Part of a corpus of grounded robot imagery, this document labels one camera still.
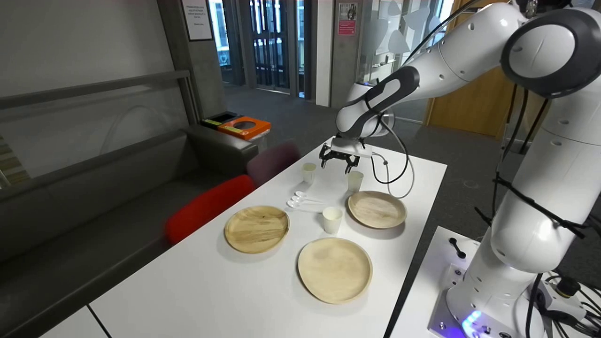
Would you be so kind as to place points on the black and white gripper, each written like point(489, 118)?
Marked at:
point(352, 151)

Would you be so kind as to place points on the white paper cup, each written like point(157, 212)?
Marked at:
point(356, 182)
point(309, 172)
point(332, 221)

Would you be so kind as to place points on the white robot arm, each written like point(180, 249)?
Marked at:
point(553, 54)

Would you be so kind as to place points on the wooden plate right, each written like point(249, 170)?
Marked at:
point(377, 210)

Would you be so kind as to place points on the wooden plate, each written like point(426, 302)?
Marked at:
point(257, 230)
point(334, 270)
point(377, 210)

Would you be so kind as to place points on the wooden plate left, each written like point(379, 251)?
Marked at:
point(257, 230)

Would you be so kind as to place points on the wooden plate near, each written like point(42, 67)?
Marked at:
point(334, 270)

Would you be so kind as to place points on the maroon chair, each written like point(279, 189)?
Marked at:
point(272, 163)

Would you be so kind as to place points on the wooden door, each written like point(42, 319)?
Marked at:
point(484, 106)

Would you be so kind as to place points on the red chair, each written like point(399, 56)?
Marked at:
point(206, 208)

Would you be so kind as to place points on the dark grey sofa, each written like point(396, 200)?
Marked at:
point(69, 234)

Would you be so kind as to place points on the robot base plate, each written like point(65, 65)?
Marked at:
point(484, 302)

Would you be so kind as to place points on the wall notice sign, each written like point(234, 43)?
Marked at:
point(198, 20)

